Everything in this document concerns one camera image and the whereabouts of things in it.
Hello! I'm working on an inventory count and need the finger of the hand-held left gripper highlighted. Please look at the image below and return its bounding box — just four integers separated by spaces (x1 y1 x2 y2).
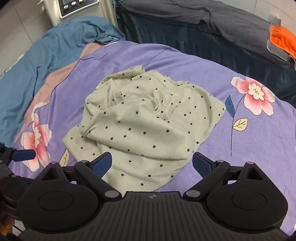
10 149 37 163

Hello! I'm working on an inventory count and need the dark navy garment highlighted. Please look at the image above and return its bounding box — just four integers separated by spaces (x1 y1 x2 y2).
120 0 296 70

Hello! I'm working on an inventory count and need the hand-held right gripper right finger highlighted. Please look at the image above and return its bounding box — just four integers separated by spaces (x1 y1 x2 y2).
184 152 270 201

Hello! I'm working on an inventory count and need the cream polka dot garment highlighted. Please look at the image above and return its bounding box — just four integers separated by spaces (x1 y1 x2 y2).
62 65 226 192

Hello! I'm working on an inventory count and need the blue garment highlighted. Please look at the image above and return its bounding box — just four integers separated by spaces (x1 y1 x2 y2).
0 16 126 144

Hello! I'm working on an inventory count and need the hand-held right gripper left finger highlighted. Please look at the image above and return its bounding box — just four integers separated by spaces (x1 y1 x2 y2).
35 152 122 201

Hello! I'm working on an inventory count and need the grey folded cloth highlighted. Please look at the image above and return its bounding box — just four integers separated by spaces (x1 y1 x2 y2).
266 15 296 69

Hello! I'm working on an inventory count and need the orange cloth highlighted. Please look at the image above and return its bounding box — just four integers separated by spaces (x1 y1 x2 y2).
269 25 296 60

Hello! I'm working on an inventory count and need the purple garment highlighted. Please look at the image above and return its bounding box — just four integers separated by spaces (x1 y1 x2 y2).
14 40 296 233

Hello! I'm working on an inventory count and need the white appliance with dials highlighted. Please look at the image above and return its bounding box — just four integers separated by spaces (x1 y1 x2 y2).
39 0 121 26

